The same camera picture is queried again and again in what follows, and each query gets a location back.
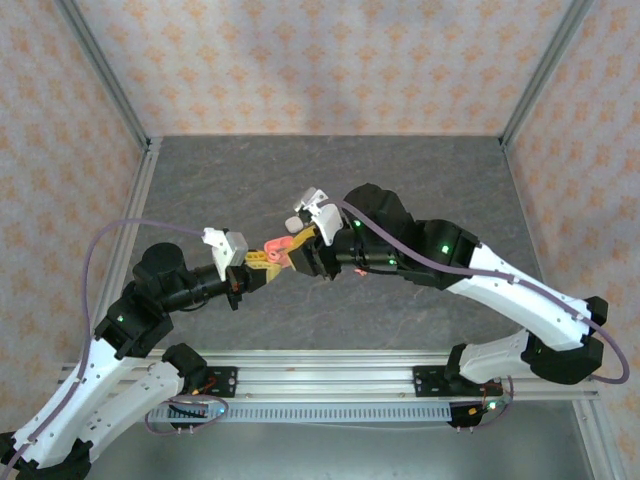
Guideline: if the pink earbud charging case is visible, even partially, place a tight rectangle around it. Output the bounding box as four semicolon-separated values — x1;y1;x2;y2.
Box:
262;236;297;267

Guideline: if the grey metal sheet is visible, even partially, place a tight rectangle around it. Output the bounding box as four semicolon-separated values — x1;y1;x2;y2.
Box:
84;422;596;480

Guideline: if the small green-lit circuit board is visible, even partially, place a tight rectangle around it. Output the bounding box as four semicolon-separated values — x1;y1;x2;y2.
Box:
479;397;514;416

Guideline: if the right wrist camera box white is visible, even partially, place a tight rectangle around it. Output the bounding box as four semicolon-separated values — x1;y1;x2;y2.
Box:
291;186;345;247

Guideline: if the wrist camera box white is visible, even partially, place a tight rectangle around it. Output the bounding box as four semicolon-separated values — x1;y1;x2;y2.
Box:
200;226;250;282
291;186;345;247

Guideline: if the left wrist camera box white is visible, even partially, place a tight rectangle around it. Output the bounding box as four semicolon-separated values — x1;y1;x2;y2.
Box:
200;226;250;282

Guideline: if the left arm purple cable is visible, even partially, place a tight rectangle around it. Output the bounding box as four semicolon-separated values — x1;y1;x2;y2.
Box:
0;218;230;480

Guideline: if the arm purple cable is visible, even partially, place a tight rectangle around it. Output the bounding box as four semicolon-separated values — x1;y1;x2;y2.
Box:
0;218;230;480
322;199;631;432

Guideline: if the aluminium table side rail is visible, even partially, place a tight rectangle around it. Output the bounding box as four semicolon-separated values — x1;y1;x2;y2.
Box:
79;137;164;361

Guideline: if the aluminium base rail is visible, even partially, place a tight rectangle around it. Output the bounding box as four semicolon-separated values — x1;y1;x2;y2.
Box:
57;349;601;404

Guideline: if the slotted grey cable duct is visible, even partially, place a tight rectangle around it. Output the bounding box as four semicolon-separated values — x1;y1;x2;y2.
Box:
144;403;454;424

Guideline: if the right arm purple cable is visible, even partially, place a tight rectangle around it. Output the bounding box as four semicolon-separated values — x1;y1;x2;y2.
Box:
322;199;631;432

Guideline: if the aluminium frame post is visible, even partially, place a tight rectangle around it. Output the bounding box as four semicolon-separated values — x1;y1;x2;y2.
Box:
498;0;596;147
52;0;152;149

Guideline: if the aluminium frame leg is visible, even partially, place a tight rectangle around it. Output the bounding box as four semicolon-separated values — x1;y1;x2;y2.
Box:
569;399;619;480

